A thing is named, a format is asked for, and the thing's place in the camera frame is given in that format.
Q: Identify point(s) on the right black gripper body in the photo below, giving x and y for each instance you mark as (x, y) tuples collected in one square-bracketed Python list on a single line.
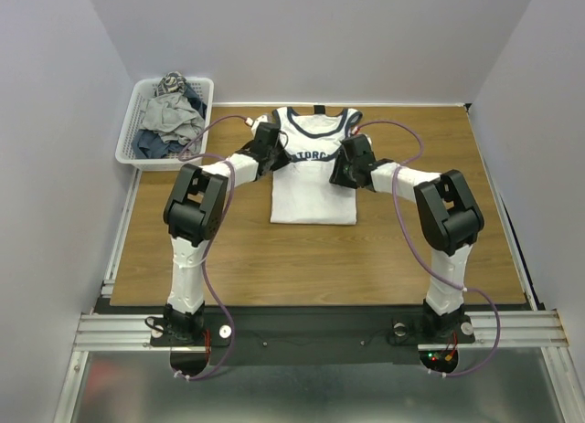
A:
[(341, 172)]

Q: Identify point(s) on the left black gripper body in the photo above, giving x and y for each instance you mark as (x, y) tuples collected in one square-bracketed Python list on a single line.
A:
[(278, 157)]

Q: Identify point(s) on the white printed tank top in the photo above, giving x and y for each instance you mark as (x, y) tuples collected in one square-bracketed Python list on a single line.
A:
[(301, 192)]

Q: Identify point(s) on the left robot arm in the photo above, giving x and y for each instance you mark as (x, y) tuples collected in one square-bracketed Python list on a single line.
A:
[(194, 212)]

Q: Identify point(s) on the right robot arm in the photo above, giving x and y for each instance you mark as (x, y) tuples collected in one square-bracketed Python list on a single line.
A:
[(450, 221)]

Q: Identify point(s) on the grey tank top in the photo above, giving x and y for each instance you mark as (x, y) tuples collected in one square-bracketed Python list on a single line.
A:
[(173, 118)]

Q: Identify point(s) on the patterned dark tank top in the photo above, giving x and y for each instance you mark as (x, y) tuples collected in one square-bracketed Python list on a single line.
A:
[(170, 83)]

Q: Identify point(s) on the navy blue tank top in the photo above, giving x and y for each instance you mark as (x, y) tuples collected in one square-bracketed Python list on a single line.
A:
[(149, 145)]

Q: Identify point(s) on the white plastic basket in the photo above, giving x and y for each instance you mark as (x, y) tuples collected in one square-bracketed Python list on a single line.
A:
[(199, 92)]

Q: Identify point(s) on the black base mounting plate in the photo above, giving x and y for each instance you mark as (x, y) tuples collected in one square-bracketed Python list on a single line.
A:
[(315, 335)]

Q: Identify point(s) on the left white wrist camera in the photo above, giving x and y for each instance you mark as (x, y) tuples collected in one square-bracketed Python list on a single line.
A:
[(260, 120)]

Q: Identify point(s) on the aluminium frame rail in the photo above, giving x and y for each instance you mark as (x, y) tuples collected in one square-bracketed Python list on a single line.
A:
[(112, 333)]

